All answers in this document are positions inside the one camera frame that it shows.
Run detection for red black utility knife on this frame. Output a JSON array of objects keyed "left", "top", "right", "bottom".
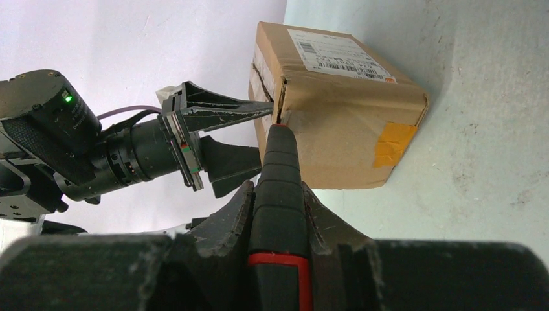
[{"left": 247, "top": 124, "right": 313, "bottom": 310}]

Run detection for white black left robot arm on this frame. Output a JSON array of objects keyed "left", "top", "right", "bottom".
[{"left": 1, "top": 69, "right": 273, "bottom": 223}]

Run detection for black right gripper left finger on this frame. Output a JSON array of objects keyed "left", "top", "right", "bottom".
[{"left": 1, "top": 181, "right": 254, "bottom": 310}]

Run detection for brown cardboard express box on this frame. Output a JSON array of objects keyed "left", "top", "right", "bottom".
[{"left": 249, "top": 21, "right": 429, "bottom": 190}]

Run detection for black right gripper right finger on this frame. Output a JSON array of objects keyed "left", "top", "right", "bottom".
[{"left": 303, "top": 186, "right": 548, "bottom": 310}]

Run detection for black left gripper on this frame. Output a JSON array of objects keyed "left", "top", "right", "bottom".
[{"left": 159, "top": 81, "right": 274, "bottom": 198}]

